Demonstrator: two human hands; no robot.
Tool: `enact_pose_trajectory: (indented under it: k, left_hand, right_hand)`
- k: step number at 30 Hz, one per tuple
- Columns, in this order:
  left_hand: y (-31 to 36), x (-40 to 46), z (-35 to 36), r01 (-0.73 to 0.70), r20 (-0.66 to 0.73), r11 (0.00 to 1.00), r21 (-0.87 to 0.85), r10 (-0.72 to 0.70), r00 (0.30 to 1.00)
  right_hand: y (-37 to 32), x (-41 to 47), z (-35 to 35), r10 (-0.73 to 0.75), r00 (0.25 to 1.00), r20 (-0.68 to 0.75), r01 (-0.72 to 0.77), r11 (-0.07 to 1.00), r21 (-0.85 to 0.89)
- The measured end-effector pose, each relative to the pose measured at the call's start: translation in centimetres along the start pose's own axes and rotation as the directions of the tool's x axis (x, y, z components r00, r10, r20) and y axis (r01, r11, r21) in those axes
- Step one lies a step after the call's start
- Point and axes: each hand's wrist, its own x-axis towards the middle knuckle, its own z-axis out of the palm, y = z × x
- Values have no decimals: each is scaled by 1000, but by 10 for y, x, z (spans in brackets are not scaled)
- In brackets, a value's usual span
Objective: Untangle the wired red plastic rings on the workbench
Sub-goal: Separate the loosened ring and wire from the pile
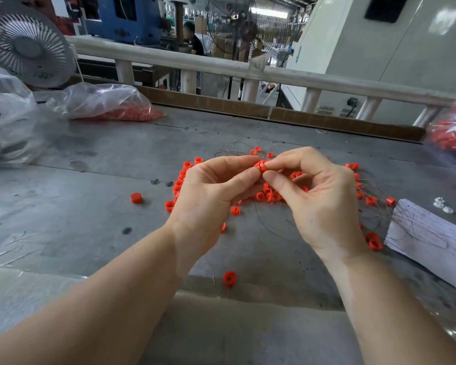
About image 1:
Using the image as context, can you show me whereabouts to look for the person's left hand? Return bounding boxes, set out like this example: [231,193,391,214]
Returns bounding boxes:
[166,154,263,274]

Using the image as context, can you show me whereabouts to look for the person's right hand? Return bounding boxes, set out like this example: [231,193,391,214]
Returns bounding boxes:
[260,147,369,265]

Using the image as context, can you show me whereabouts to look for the pile of red plastic rings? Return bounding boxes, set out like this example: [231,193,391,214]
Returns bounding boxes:
[165,147,398,252]

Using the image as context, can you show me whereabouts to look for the bundle of thin metal wires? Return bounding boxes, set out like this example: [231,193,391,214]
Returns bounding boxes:
[213,149,324,248]

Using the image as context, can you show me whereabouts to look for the person's right forearm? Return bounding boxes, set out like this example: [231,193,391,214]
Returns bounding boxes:
[327,253,456,365]

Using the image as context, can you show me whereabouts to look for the person's left forearm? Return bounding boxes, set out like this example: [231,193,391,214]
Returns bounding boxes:
[0,226,195,365]

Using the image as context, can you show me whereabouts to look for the brown wooden board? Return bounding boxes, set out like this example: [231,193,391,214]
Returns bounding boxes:
[70,74,427,143]

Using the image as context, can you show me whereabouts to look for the white paper sheet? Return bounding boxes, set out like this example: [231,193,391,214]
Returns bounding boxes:
[385,198,456,297]

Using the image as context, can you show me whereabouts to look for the clear bag with red pieces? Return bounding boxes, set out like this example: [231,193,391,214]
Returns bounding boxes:
[47,82,165,122]

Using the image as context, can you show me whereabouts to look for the white metal railing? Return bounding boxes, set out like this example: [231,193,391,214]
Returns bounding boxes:
[67,35,456,128]

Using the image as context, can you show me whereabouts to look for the large grey machine cabinet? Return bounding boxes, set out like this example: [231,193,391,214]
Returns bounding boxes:
[283,0,456,126]

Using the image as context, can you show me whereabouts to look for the blue industrial machine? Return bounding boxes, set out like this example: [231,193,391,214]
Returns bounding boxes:
[87,0,170,46]

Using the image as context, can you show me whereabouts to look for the crumpled clear plastic bag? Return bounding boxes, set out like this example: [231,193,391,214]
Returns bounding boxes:
[0,60,53,168]

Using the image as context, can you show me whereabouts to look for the white desk fan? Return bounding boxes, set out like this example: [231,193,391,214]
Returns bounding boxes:
[0,2,77,90]

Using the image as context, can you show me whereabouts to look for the red industrial machine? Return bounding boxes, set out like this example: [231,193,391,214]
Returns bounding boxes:
[0,0,77,35]

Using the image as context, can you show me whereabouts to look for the black pedestal fan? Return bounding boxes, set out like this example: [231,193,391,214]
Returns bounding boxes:
[236,15,261,101]

